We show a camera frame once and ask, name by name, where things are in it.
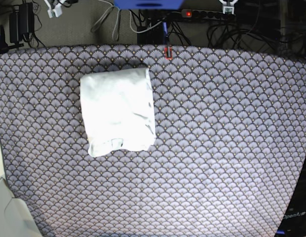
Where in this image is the grey cable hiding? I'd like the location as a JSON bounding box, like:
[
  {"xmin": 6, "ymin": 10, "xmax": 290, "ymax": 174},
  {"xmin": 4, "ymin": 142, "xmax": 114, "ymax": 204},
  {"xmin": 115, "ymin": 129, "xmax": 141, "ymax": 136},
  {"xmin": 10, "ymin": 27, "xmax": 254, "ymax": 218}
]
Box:
[{"xmin": 89, "ymin": 0, "xmax": 121, "ymax": 41}]

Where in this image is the black power strip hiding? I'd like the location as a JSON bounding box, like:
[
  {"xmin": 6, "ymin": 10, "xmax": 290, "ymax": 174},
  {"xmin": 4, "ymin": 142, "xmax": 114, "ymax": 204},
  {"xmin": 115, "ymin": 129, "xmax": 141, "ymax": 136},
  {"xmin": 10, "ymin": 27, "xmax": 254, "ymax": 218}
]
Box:
[{"xmin": 181, "ymin": 9, "xmax": 236, "ymax": 21}]

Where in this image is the red clip on cloth edge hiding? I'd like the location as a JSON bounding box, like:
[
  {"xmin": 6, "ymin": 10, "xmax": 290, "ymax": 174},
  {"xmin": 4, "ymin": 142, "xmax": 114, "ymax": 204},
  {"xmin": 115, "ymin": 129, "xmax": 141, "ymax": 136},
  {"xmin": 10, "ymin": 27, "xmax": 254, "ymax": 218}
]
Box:
[{"xmin": 165, "ymin": 47, "xmax": 173, "ymax": 60}]

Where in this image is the white T-shirt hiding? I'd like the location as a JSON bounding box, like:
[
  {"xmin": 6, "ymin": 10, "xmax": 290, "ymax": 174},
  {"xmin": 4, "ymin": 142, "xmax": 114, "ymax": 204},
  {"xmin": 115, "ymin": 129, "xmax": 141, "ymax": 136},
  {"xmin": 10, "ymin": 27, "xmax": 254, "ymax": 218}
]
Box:
[{"xmin": 80, "ymin": 68, "xmax": 156, "ymax": 158}]

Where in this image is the black OpenArm base plate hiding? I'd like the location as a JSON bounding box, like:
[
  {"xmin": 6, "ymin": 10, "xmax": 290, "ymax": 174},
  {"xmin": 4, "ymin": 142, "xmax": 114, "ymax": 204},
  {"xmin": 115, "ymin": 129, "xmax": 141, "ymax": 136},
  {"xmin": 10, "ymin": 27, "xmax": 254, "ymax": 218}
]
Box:
[{"xmin": 275, "ymin": 158, "xmax": 306, "ymax": 237}]

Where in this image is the grey plastic bin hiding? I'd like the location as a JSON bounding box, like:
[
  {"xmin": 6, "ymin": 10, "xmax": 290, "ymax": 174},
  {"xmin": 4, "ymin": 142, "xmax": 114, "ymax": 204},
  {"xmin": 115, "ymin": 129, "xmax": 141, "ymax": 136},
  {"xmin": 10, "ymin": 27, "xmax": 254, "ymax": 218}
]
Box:
[{"xmin": 0, "ymin": 178, "xmax": 42, "ymax": 237}]

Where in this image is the patterned fan-print table cloth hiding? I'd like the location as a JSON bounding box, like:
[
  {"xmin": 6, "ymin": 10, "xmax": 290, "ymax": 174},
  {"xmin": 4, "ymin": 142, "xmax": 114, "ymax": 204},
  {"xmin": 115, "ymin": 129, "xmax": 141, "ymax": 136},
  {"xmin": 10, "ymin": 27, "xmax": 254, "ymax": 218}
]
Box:
[{"xmin": 0, "ymin": 44, "xmax": 306, "ymax": 237}]

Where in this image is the blue box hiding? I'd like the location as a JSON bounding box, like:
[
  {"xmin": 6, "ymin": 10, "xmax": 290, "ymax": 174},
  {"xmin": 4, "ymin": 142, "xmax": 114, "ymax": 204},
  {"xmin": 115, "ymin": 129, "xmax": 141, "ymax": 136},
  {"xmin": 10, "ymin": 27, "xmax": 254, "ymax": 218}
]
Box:
[{"xmin": 114, "ymin": 0, "xmax": 184, "ymax": 10}]

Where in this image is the black power adapter left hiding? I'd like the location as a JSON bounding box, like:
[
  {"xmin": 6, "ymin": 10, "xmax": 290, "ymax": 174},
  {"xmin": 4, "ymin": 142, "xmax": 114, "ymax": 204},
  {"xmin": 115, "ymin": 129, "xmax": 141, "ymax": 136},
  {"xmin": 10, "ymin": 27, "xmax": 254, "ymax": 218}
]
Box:
[{"xmin": 9, "ymin": 2, "xmax": 35, "ymax": 44}]

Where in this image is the black adapter box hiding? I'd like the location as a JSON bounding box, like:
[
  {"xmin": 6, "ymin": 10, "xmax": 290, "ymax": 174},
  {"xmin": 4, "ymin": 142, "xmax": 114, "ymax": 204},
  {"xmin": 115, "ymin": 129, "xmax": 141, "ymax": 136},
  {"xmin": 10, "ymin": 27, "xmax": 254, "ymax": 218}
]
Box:
[{"xmin": 137, "ymin": 25, "xmax": 165, "ymax": 45}]

